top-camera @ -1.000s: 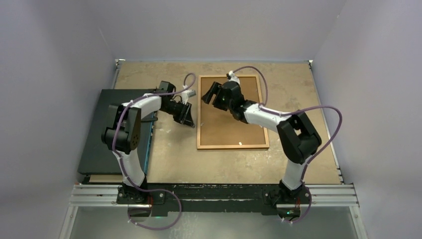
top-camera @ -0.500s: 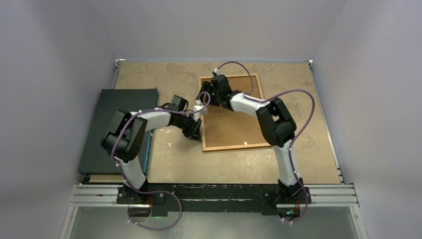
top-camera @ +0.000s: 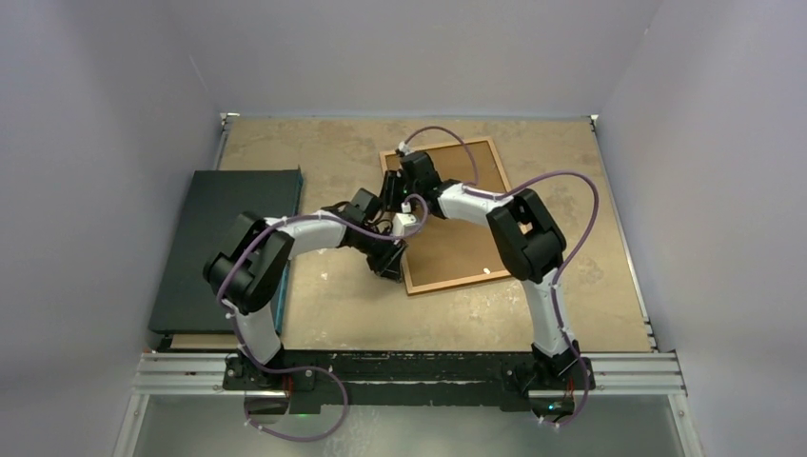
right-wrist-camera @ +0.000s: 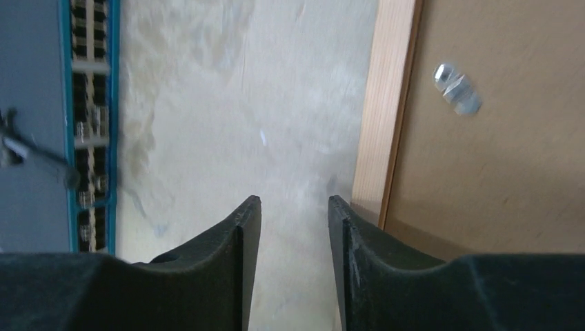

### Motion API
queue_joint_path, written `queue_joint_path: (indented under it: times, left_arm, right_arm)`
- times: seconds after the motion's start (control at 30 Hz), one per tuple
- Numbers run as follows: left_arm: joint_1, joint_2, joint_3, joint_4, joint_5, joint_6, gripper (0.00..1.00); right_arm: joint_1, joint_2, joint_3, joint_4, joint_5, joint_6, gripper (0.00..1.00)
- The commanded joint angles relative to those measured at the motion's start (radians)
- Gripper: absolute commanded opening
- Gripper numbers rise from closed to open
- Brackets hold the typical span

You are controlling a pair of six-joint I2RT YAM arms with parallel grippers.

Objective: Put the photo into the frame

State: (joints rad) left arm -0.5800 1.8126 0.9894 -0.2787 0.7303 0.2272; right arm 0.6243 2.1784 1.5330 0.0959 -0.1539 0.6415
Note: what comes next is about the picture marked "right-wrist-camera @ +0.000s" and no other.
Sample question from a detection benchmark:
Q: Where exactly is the brown frame backing board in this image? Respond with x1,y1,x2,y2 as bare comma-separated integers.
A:
385,1,584,259

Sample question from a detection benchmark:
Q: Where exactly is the dark box with blue edge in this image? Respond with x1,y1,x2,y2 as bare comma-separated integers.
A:
1,1,121,254

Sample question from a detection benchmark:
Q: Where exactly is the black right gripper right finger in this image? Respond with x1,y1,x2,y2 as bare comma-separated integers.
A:
328,195,584,330

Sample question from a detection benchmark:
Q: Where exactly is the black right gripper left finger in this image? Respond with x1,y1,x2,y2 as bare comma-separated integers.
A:
1,196,261,330

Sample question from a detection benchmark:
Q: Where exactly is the orange wooden picture frame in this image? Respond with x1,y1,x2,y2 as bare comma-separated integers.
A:
351,1,424,229

